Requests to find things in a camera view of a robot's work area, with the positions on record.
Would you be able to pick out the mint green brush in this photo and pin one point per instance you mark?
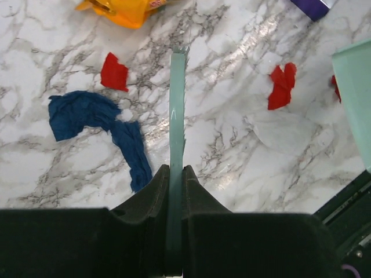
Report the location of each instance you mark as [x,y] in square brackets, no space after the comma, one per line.
[178,65]

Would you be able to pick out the red paper scrap centre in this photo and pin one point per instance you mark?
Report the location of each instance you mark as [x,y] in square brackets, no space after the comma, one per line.
[283,83]

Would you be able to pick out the red paper scrap front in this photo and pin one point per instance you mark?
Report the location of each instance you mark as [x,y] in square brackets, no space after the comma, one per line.
[335,86]

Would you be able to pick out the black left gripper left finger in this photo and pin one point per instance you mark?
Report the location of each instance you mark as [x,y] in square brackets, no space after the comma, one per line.
[127,241]

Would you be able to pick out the orange snack bag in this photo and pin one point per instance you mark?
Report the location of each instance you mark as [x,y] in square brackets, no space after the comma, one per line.
[125,13]

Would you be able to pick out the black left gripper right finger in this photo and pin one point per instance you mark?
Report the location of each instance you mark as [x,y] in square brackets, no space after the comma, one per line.
[219,243]

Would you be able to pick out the aluminium mounting rail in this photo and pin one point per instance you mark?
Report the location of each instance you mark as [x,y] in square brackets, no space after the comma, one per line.
[347,216]

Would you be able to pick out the red paper scrap near bag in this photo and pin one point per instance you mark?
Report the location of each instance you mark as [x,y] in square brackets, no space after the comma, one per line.
[113,74]

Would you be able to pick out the long blue paper scrap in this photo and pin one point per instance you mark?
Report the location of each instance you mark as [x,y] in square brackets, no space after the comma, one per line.
[71,113]

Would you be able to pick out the white paper scrap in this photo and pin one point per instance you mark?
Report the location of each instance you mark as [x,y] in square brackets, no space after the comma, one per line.
[282,131]

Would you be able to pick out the mint green dustpan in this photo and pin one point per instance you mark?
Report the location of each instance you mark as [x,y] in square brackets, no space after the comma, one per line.
[352,72]

